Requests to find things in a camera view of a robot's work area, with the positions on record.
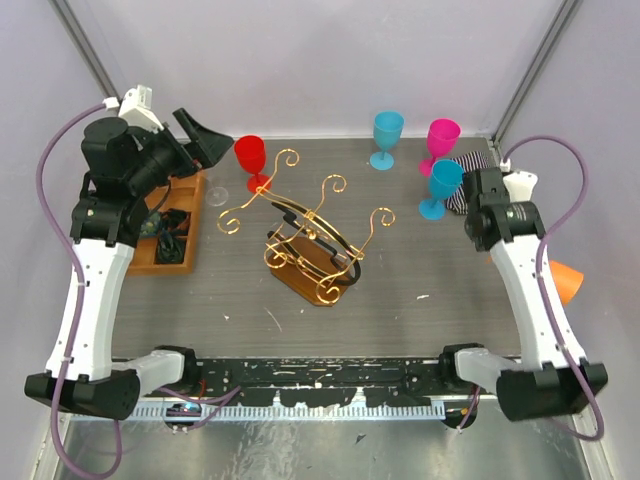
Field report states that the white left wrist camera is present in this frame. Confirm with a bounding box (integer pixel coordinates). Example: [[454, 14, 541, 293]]
[[102, 84, 164, 133]]

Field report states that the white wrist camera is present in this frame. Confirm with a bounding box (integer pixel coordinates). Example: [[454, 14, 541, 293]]
[[499, 158, 538, 203], [102, 84, 164, 133]]

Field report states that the clear champagne flute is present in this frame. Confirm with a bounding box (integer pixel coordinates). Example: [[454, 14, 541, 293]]
[[205, 169, 229, 207]]

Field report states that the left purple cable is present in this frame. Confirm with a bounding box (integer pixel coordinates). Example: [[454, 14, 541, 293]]
[[35, 102, 244, 479]]

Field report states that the grey slotted cable duct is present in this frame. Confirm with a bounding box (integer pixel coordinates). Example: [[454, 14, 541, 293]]
[[128, 401, 446, 422]]

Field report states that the red wine glass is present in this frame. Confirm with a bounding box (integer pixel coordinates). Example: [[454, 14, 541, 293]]
[[234, 135, 269, 193]]

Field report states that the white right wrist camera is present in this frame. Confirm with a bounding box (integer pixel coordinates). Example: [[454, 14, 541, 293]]
[[499, 158, 538, 203]]

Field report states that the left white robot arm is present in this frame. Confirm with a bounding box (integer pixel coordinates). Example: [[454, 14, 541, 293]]
[[24, 108, 234, 420]]

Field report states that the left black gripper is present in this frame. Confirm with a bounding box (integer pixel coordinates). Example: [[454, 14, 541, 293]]
[[129, 107, 235, 196]]

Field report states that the gold wire glass rack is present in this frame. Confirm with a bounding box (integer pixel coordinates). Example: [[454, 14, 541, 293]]
[[216, 148, 396, 307]]

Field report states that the green patterned rolled cloth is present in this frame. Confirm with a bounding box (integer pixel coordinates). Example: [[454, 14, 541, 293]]
[[140, 211, 162, 239]]

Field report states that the orange wine glass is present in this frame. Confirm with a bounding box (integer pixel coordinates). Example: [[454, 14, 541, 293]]
[[484, 257, 585, 306]]

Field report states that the blue wine glass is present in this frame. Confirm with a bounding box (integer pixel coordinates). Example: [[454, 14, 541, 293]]
[[369, 111, 404, 171], [419, 159, 464, 221]]

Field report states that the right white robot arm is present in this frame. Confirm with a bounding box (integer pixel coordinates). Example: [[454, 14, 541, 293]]
[[438, 168, 608, 421]]

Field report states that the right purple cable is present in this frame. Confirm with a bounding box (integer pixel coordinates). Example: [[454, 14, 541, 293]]
[[457, 135, 605, 442]]

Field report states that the dark patterned rolled cloth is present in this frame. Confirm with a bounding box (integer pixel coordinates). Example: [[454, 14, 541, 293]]
[[155, 209, 191, 265]]

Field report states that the black mounting base plate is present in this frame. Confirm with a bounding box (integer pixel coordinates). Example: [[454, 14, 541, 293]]
[[170, 357, 474, 408]]

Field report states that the pink wine glass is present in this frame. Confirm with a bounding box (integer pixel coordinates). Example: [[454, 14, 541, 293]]
[[419, 118, 461, 177]]

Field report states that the purple cable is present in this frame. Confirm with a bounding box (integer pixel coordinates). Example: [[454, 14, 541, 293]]
[[35, 102, 244, 479], [457, 135, 605, 442]]

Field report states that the wooden compartment tray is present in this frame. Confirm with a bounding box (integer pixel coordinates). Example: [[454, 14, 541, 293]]
[[127, 173, 205, 276]]

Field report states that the striped black white cloth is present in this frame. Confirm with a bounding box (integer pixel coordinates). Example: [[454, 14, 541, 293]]
[[444, 150, 492, 216]]

